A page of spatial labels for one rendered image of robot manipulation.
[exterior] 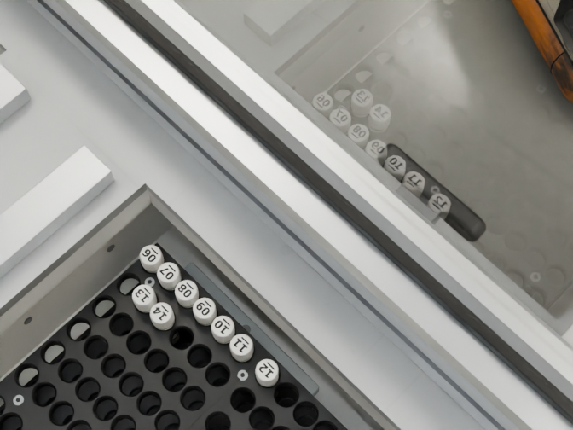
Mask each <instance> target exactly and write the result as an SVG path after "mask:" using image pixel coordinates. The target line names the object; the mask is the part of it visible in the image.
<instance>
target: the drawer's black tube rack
mask: <svg viewBox="0 0 573 430"><path fill-rule="evenodd" d="M130 278H133V279H136V280H138V281H139V283H138V284H137V285H136V286H135V287H133V288H132V289H131V290H130V291H129V292H128V293H127V294H123V293H121V292H120V286H121V284H122V282H123V281H125V280H126V279H130ZM154 283H155V281H154V279H153V278H152V277H149V278H147V279H146V278H145V277H144V276H143V275H142V274H141V273H140V272H139V271H138V270H137V269H136V268H135V267H134V266H133V265H132V266H131V267H129V268H128V269H127V270H126V271H125V272H124V273H123V274H121V275H120V276H119V277H118V278H117V279H116V280H114V281H113V282H112V283H111V284H110V285H109V286H108V287H106V288H105V289H104V290H103V291H102V292H101V293H99V294H98V295H97V296H96V297H95V298H94V299H93V300H91V301H90V302H89V303H88V304H87V305H86V306H85V307H84V308H83V309H82V310H81V311H80V312H79V313H78V314H76V315H75V316H74V317H73V318H72V319H71V320H69V321H68V322H67V323H66V324H65V325H64V326H63V327H61V328H60V329H59V330H58V331H57V332H56V333H55V334H53V335H52V336H51V337H50V338H49V339H48V340H46V341H45V342H44V343H43V344H42V345H41V346H40V347H39V348H38V349H37V350H36V351H35V352H34V353H32V354H31V355H30V356H29V357H28V358H27V359H26V360H24V361H23V362H22V363H21V364H20V365H19V366H18V367H16V368H15V369H14V370H13V371H12V372H11V373H10V374H8V375H7V376H6V377H5V378H4V379H3V380H2V381H0V398H1V399H2V400H3V401H4V404H3V405H2V406H1V407H0V430H297V429H296V428H295V427H294V426H293V425H292V424H291V423H290V422H289V421H288V420H287V419H286V418H285V417H284V416H283V415H282V414H281V413H280V412H279V411H278V410H277V409H276V408H275V407H274V406H273V405H272V404H271V403H270V402H269V401H268V400H267V399H266V398H265V397H264V396H263V395H262V394H261V393H260V392H259V391H258V390H257V389H256V388H255V387H254V386H253V385H252V384H251V383H250V382H249V381H248V380H247V379H246V378H247V377H248V373H247V372H248V371H249V370H250V369H251V368H252V367H253V366H254V365H255V364H256V363H258V362H259V361H260V360H261V359H262V358H263V357H264V356H265V355H266V354H267V353H268V351H266V352H265V353H264V354H263V355H262V356H261V357H260V358H259V359H258V360H257V361H256V362H255V363H254V364H253V365H252V366H250V367H249V368H248V369H247V370H241V371H238V370H237V369H236V368H235V367H234V366H233V365H232V364H231V363H230V362H229V361H228V360H227V359H226V358H225V357H224V356H223V355H222V354H221V353H220V352H219V351H218V350H217V349H216V348H215V347H214V346H213V345H212V344H211V343H210V342H209V341H208V340H207V339H206V338H205V337H204V336H203V335H202V334H201V333H200V332H199V331H198V330H197V329H196V328H195V327H194V326H193V325H192V324H191V323H190V322H189V321H188V320H187V319H186V318H185V317H184V316H183V315H182V314H181V313H180V312H179V311H178V310H177V309H176V308H175V307H174V306H173V305H172V304H171V303H170V302H169V301H168V300H167V299H166V298H165V297H164V296H163V295H162V294H161V293H160V292H159V291H158V290H157V289H156V288H155V287H154V286H153V285H154ZM141 285H148V286H149V287H151V288H152V289H153V290H154V292H155V294H156V297H157V304H158V303H160V302H161V303H166V304H167V305H169V306H170V307H171V309H172V310H173V313H174V317H175V322H174V324H173V326H172V327H171V328H169V329H167V330H159V329H157V328H156V327H155V326H154V325H153V323H152V321H151V318H150V315H149V314H150V312H141V311H139V310H138V309H137V308H136V306H135V304H134V302H133V299H132V293H133V291H134V289H135V288H137V287H138V286H141ZM103 300H110V301H112V302H113V303H114V306H113V307H112V308H110V309H109V310H108V311H107V312H106V313H105V314H104V315H103V316H101V317H99V316H97V315H96V307H97V305H98V304H99V303H100V302H102V301H103ZM77 323H87V324H88V325H89V326H90V327H89V328H88V329H87V330H85V331H84V332H83V333H82V334H81V335H80V336H79V337H78V338H77V339H76V340H74V339H73V338H72V337H71V329H72V327H73V326H74V325H75V324H77ZM177 332H178V333H179V335H180V338H179V340H178V342H177V343H175V344H172V338H173V336H174V335H175V334H176V333H177ZM55 345H58V346H62V347H63V348H64V351H63V352H61V353H60V354H59V355H58V356H57V357H56V358H55V359H53V360H52V361H51V362H50V363H48V362H47V361H46V360H45V352H46V351H47V350H48V348H50V347H51V346H55ZM29 368H33V369H36V370H37V371H38V374H36V375H35V376H34V377H33V378H32V379H31V380H30V381H28V382H27V383H26V384H25V385H24V386H22V385H21V384H20V383H19V377H20V373H21V372H22V371H23V370H25V369H29ZM297 398H298V395H297V393H296V392H295V391H294V390H293V389H292V388H291V387H282V388H281V389H280V390H279V393H278V395H277V397H276V400H277V401H278V403H279V404H281V405H284V406H290V405H292V404H294V403H295V402H296V400H297ZM295 418H296V420H297V422H298V423H300V424H302V425H305V426H306V425H310V424H312V423H313V422H314V421H315V419H316V412H315V410H314V409H313V408H311V407H310V406H306V405H305V406H302V407H300V408H298V409H297V411H296V413H295Z"/></svg>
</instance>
